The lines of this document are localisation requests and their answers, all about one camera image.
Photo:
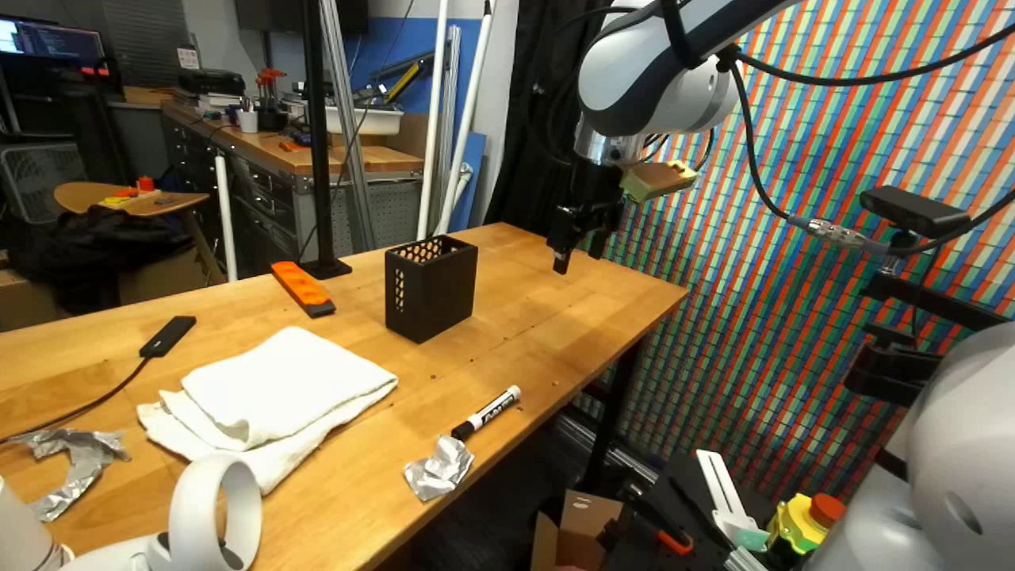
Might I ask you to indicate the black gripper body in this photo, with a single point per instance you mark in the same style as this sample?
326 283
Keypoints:
591 203

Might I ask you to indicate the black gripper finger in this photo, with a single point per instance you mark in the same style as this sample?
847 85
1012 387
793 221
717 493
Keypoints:
563 259
598 245

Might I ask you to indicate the white towel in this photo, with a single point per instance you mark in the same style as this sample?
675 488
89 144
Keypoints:
267 408

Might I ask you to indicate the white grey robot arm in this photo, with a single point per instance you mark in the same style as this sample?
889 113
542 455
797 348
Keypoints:
656 69

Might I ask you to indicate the black perforated box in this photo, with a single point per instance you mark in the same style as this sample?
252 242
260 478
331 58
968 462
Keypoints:
431 288

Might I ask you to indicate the cardboard box on floor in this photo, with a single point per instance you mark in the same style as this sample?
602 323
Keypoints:
572 540

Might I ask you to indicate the wooden workbench with drawers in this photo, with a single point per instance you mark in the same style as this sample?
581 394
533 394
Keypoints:
270 185

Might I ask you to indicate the black white marker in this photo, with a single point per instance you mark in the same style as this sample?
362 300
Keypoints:
486 414

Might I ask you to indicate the black vertical pole stand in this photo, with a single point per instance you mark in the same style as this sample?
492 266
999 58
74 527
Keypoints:
326 266

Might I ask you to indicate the orange black tool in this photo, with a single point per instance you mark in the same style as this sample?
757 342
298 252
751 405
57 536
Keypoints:
303 288

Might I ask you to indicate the white plastic bin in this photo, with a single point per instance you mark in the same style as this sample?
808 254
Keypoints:
369 123

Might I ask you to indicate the crumpled foil piece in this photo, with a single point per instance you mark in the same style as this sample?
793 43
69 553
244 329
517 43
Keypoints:
441 470

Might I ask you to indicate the yellow red emergency button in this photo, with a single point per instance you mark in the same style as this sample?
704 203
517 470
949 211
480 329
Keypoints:
805 523

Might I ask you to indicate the white tape roll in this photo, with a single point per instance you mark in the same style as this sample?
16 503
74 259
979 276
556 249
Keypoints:
214 524

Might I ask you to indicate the wooden stool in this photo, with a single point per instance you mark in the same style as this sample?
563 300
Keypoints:
144 203

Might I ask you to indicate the crumpled silver foil sheet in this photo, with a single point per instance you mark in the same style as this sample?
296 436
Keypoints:
88 459

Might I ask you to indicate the black camera on stand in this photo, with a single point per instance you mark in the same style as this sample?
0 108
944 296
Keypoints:
929 226

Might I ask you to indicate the black remote with cable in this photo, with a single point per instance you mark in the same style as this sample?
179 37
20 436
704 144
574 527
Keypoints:
69 394

